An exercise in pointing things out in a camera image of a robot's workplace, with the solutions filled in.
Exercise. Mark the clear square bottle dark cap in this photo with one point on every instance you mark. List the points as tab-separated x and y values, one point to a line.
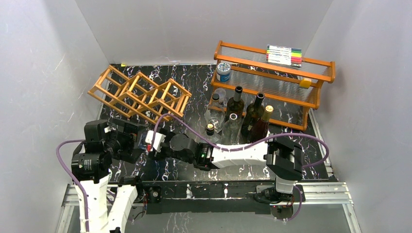
211	134

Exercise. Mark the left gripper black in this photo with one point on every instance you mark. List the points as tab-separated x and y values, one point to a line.
130	133

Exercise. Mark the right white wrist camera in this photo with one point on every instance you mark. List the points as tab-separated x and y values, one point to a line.
154	141

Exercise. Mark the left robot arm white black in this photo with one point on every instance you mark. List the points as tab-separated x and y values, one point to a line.
104	141

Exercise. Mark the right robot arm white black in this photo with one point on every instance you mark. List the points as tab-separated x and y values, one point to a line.
281	155

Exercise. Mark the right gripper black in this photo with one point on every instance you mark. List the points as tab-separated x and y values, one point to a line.
161	156

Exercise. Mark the clear glass bottle white label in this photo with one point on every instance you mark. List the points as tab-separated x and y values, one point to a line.
230	130

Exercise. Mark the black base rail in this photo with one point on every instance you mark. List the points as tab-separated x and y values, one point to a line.
259	197

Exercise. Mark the clear glass bottle black cap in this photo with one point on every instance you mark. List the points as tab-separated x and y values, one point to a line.
215	113

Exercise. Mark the small clear plastic cup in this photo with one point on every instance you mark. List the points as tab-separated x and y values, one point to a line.
222	94

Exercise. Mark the dark wine bottle brown label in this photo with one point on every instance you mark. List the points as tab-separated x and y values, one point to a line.
235	104

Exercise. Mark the yellow block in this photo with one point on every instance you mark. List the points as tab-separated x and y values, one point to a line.
305	83

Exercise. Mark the blue plastic bottle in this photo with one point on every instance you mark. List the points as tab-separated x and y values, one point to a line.
142	142

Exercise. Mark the marker pen pack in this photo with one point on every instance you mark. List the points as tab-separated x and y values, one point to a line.
284	56

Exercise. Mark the orange wooden wine rack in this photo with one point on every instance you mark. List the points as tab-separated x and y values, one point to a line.
139	95

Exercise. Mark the dark wine bottle cream label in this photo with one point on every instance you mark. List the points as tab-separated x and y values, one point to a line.
253	113

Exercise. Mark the orange wooden shelf rack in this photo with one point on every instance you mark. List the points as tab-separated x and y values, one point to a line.
279	83

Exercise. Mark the brown wine bottle gold cap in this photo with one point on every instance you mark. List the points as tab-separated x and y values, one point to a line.
260	128

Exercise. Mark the blue lidded jar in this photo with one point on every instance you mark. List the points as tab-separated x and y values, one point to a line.
223	70

